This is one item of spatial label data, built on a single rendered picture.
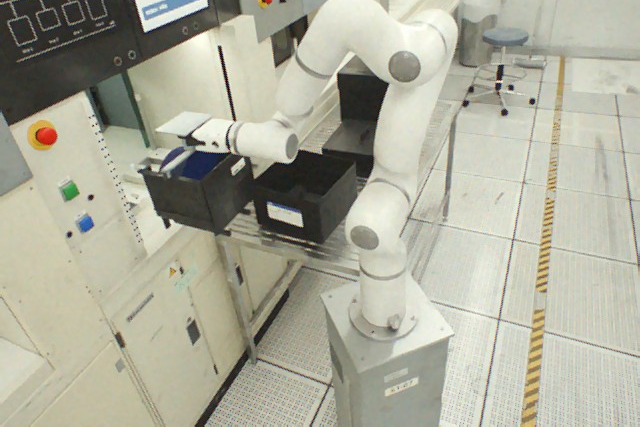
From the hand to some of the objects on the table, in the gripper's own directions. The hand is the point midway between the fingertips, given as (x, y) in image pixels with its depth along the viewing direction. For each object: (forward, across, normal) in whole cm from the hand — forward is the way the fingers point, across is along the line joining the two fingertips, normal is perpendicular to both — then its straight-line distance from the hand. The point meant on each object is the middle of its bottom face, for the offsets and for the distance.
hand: (187, 130), depth 121 cm
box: (-8, -120, +49) cm, 130 cm away
